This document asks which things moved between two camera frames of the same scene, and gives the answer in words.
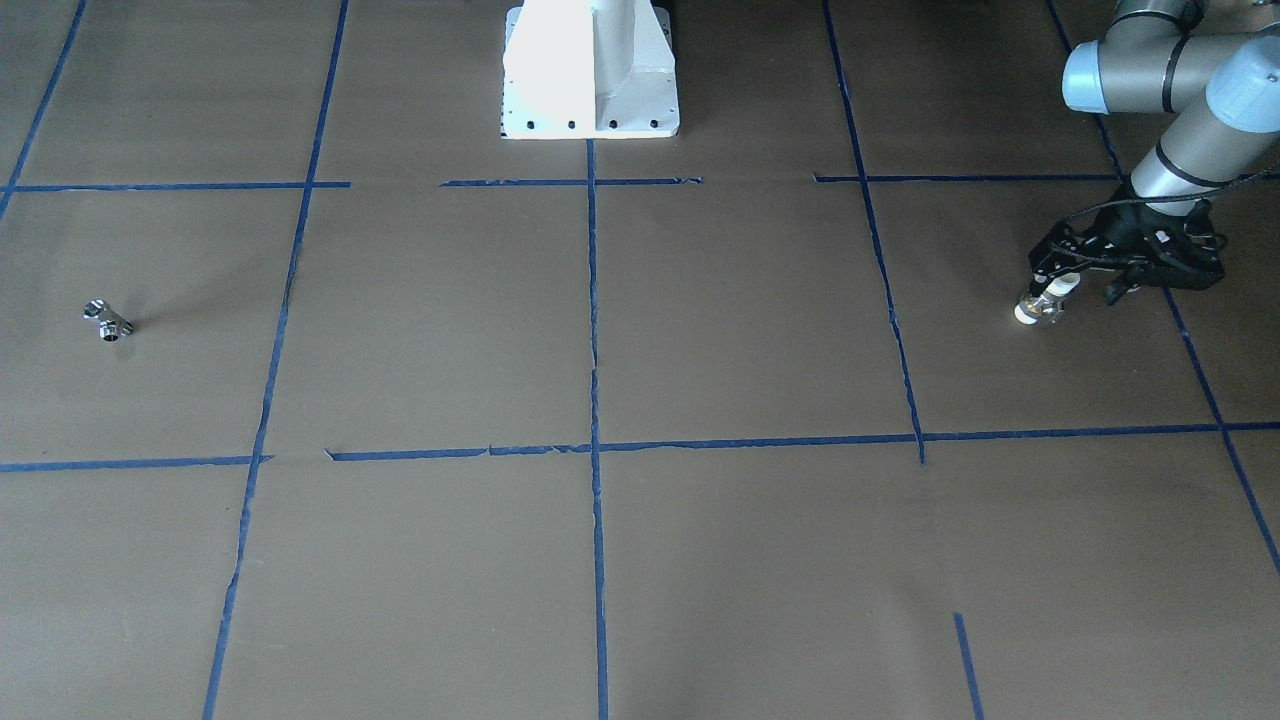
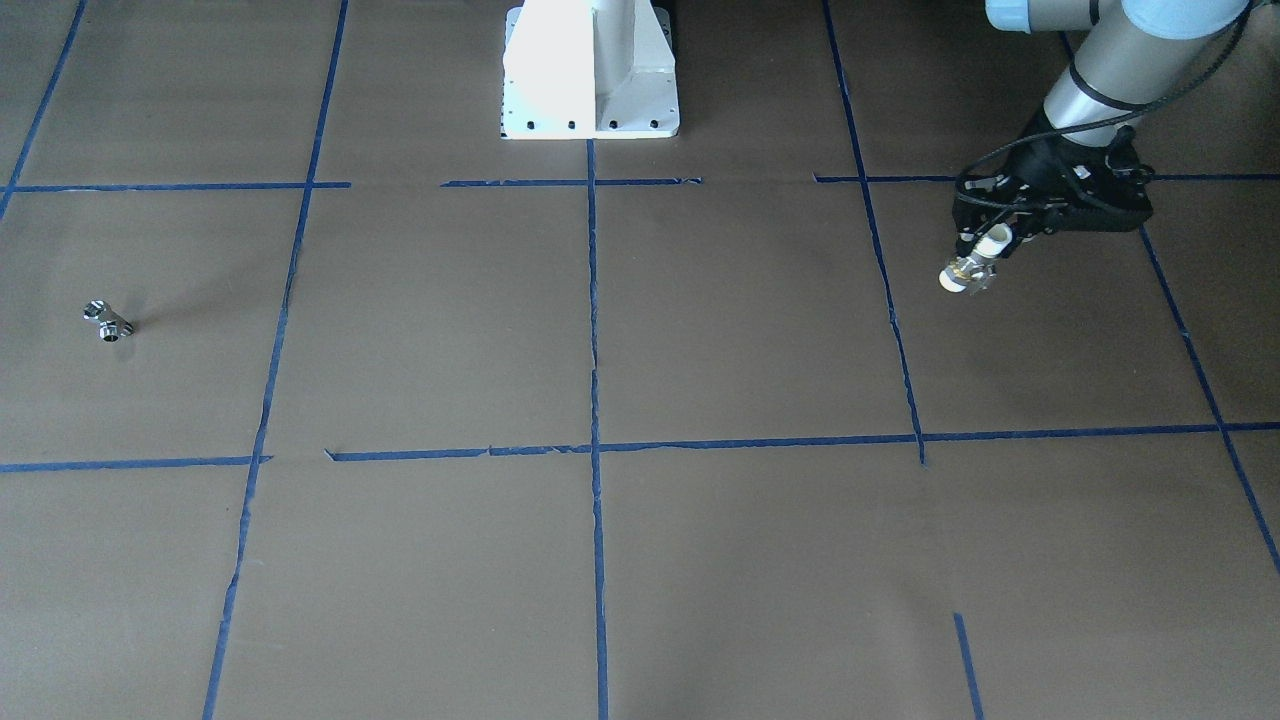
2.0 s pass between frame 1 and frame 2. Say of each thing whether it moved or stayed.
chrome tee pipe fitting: stayed
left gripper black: moved
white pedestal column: stayed
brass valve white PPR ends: moved
